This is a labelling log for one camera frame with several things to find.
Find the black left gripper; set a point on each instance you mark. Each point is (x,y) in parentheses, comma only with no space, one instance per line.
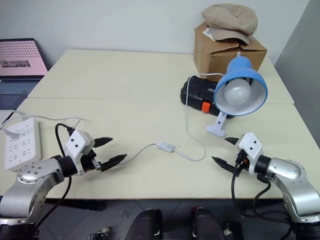
(88,160)

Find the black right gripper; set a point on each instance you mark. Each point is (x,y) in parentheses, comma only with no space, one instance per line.
(243,160)

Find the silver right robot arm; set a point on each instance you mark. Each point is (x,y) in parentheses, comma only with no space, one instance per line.
(287,170)

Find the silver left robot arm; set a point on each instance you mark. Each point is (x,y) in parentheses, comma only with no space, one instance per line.
(37,172)

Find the blue clip desk lamp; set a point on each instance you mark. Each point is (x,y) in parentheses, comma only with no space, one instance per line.
(240,66)

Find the white light bulb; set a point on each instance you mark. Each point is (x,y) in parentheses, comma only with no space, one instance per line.
(236,92)

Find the black tool case orange latch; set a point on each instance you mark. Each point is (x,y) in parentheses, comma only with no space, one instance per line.
(197,92)

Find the dark rounded shape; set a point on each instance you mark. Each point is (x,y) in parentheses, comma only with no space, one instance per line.
(207,225)
(147,225)

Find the white power strip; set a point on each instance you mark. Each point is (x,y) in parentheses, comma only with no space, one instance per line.
(26,150)

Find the brown cardboard box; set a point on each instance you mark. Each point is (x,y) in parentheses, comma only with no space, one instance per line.
(212,57)

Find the white shipping label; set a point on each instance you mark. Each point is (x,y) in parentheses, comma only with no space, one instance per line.
(208,33)

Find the laptop with pink screen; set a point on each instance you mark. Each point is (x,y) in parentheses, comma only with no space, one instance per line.
(17,57)

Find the beige flat cap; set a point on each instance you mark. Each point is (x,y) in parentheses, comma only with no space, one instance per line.
(232,17)

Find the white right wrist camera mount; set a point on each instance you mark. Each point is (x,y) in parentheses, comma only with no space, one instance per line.
(252,146)

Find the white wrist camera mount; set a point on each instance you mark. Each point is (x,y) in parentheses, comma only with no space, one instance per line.
(76,143)
(252,146)

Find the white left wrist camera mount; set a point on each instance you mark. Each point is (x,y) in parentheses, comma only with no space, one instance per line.
(76,143)

